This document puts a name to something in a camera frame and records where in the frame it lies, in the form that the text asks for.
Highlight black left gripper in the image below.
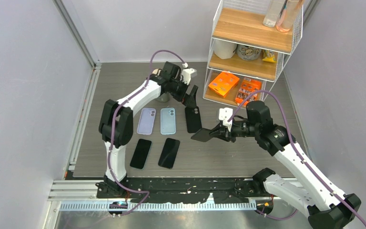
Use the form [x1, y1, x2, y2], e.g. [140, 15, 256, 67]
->
[169, 76, 198, 108]

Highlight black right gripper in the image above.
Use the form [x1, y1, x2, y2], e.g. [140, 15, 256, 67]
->
[210, 119, 259, 143]

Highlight bare black phone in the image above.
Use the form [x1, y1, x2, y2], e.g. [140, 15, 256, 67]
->
[130, 139, 152, 170]
[158, 138, 180, 169]

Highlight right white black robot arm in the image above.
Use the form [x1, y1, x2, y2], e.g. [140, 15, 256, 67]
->
[191, 101, 361, 229]

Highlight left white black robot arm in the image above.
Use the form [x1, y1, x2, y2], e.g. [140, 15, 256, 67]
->
[99, 62, 198, 198]

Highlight green soap pump bottle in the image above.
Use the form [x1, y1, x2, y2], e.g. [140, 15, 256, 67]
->
[152, 68, 170, 103]

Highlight orange yellow sponge box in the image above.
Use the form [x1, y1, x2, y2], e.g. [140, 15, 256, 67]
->
[208, 72, 239, 98]

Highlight orange razor box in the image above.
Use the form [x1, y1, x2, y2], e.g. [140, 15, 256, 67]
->
[234, 77, 262, 106]

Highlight white cup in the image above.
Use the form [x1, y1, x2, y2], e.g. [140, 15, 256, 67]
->
[213, 40, 237, 60]

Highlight printed ceramic mug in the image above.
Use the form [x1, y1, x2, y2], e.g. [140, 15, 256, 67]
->
[236, 44, 262, 61]

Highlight yellow snack packet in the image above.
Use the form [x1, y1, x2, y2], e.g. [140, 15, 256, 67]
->
[262, 50, 277, 63]

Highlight pink tinted glass bottle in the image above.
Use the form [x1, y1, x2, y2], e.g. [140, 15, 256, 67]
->
[276, 0, 304, 32]

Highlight clear glass bottle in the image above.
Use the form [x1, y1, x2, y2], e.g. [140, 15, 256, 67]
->
[263, 0, 286, 28]

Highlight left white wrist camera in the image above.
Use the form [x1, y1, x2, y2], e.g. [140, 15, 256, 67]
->
[181, 62, 197, 85]

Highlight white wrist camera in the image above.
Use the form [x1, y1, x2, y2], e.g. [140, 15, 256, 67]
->
[181, 62, 197, 85]
[218, 107, 233, 132]

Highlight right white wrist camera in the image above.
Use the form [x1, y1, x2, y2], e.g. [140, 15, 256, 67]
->
[218, 107, 233, 132]

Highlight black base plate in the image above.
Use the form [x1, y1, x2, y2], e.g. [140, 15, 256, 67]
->
[95, 177, 272, 204]

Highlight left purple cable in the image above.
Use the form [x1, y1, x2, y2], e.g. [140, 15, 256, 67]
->
[106, 49, 187, 216]

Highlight purple cable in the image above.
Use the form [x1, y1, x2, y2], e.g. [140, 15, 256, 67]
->
[227, 90, 366, 229]
[106, 49, 187, 216]

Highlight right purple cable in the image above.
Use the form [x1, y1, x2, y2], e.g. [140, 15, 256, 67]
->
[227, 90, 366, 229]

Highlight white wire wooden shelf rack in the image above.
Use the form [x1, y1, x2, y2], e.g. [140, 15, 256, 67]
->
[203, 0, 304, 106]

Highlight aluminium frame rail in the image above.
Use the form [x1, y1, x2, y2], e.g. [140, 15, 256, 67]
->
[52, 0, 102, 69]

